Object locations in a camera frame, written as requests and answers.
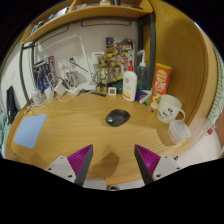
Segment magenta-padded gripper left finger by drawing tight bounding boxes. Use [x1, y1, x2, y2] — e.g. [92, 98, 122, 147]
[44, 143, 94, 187]

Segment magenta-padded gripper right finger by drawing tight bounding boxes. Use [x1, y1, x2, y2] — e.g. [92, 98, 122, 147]
[134, 143, 183, 185]

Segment black computer mouse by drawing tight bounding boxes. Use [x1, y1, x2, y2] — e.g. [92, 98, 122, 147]
[105, 108, 132, 128]

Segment light blue mouse pad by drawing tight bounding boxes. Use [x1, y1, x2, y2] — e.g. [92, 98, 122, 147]
[13, 114, 48, 150]

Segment translucent plastic lidded container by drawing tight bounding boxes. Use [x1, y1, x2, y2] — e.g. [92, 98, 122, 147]
[166, 119, 193, 145]

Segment white mug with face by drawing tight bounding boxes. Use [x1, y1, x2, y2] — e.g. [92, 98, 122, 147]
[156, 94, 186, 125]

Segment teal checked bedding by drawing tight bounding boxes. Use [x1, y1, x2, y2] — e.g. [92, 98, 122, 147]
[0, 109, 11, 158]

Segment clear plastic dome cup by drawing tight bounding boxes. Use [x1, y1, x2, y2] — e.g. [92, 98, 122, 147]
[32, 89, 44, 104]

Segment white power adapter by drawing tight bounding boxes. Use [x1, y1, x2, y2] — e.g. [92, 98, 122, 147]
[53, 80, 69, 98]

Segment black hanging bag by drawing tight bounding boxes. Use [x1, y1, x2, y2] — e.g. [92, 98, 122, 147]
[5, 85, 19, 125]

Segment red chip can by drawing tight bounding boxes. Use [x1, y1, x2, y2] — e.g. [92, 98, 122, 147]
[148, 62, 173, 112]

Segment white red-capped lotion bottle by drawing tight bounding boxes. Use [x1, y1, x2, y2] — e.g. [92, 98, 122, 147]
[121, 59, 138, 102]

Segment small white cube clock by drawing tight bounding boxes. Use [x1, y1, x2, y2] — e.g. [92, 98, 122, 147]
[107, 86, 118, 97]

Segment robot model kit box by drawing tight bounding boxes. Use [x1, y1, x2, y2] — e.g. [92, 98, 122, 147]
[32, 55, 57, 94]

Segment clear blue spray bottle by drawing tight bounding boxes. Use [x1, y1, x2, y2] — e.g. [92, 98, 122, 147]
[136, 49, 150, 91]

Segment colourful figure box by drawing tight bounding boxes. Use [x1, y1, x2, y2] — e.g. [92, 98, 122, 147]
[105, 36, 135, 83]

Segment wooden shelf unit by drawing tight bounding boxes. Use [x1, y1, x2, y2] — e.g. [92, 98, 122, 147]
[19, 0, 158, 113]

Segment white cable bundle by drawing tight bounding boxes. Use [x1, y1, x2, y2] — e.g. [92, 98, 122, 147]
[31, 71, 98, 108]

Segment white wall socket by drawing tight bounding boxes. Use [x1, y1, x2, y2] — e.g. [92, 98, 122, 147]
[57, 58, 68, 71]
[68, 55, 80, 68]

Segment white wall box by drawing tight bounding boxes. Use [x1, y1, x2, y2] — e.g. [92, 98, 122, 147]
[91, 50, 105, 66]

